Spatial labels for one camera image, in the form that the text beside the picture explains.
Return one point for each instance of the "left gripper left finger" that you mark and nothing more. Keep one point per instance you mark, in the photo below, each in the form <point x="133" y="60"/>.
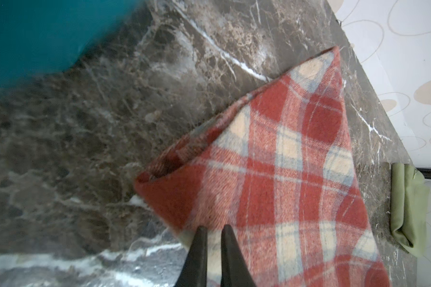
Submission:
<point x="194" y="271"/>

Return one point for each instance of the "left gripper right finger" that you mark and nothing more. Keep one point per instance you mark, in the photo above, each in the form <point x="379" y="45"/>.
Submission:
<point x="234" y="271"/>

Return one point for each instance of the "red plaid skirt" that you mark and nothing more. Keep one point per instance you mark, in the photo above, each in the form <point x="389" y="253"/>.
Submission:
<point x="277" y="166"/>

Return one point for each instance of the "olive green skirt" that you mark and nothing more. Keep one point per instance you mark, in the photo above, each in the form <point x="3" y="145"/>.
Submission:
<point x="409" y="204"/>

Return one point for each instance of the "teal plastic basket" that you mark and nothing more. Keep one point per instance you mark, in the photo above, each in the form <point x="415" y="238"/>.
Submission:
<point x="43" y="37"/>

